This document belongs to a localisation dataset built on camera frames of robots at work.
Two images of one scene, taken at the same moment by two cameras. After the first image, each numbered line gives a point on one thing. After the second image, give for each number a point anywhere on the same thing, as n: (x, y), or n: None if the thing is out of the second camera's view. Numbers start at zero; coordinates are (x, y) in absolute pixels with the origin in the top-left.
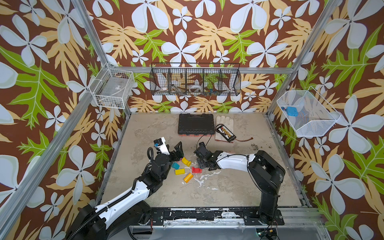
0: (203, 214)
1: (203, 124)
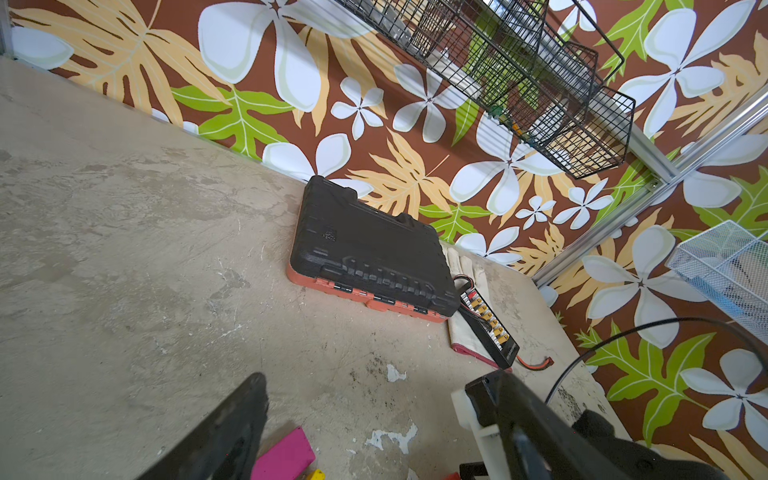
0: None
1: (388, 259)
